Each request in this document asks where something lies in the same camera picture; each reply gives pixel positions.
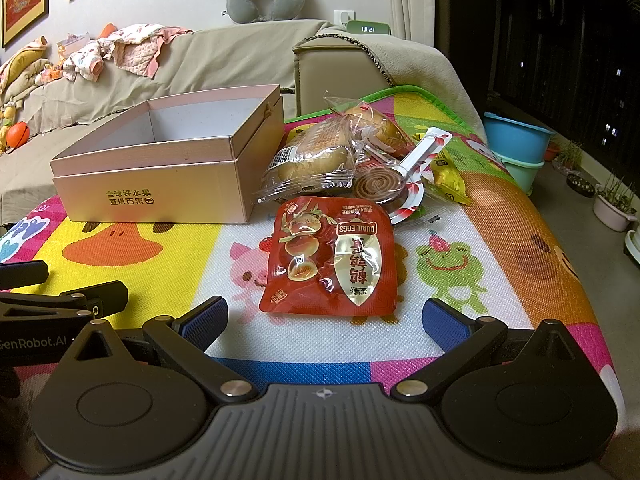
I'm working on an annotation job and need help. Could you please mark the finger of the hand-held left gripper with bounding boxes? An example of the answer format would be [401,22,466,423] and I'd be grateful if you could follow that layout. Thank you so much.
[0,259,49,291]
[0,282,129,322]

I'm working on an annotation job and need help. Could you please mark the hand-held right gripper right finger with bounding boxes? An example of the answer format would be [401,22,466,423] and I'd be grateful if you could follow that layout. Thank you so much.
[391,297,574,403]

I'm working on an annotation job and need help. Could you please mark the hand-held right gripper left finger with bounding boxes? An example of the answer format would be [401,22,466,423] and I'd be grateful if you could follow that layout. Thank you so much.
[75,296,253,404]

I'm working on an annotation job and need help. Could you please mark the pink cardboard box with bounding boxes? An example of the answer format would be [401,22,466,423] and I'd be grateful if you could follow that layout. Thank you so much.
[49,84,285,225]

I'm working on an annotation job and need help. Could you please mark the red quail egg packet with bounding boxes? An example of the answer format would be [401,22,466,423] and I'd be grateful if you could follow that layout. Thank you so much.
[259,196,397,317]

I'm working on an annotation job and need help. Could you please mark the yellow snack packet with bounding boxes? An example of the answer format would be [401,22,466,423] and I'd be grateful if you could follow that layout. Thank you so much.
[420,152,473,206]

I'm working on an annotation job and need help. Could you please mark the brown swirl lollipop packet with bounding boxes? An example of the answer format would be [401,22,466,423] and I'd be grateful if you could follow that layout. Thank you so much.
[350,127,453,226]

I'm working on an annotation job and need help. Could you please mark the bread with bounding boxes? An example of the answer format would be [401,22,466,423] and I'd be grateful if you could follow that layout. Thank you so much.
[324,91,417,161]
[257,112,358,206]

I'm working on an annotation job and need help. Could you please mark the colourful cartoon play mat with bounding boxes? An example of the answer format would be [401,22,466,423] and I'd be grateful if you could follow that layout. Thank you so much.
[0,85,621,413]

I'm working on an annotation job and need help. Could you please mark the orange toy ball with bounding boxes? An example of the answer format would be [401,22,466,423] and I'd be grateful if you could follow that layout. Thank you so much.
[7,121,30,149]

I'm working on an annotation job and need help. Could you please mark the yellow toy figure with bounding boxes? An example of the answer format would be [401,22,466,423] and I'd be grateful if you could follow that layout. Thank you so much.
[0,102,16,156]

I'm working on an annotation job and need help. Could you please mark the dark small plant pot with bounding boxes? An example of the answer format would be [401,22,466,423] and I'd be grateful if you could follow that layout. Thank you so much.
[567,170,597,199]

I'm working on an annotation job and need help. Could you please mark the blue plastic basin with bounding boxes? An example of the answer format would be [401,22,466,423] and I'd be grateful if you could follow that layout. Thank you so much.
[482,111,556,163]

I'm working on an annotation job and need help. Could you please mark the white pot with sprouts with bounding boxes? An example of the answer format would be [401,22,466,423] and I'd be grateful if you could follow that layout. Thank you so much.
[592,170,639,233]

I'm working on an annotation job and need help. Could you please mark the white ribbed plant pot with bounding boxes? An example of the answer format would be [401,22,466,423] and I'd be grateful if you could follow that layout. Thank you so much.
[622,230,640,267]

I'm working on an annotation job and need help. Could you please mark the yellow cloth bundle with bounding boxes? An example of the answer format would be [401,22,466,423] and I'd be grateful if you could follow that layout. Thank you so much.
[0,37,51,97]

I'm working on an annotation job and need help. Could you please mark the small green potted plant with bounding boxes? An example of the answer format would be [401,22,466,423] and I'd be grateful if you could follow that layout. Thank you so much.
[550,139,585,172]

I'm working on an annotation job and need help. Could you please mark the pink floral baby clothes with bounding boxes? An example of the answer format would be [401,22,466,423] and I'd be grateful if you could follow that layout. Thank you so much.
[57,24,193,82]

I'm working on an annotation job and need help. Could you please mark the gold framed red picture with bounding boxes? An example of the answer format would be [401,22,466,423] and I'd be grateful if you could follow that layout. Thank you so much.
[0,0,52,50]

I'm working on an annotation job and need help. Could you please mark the green digital clock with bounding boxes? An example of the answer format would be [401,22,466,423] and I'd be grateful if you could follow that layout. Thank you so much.
[346,20,392,37]

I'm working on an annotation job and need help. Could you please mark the dark glass balcony door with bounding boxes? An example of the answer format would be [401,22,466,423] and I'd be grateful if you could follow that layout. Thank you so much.
[435,0,640,128]

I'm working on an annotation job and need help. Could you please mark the beige curtain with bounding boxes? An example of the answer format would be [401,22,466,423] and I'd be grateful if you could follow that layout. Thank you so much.
[387,0,441,51]

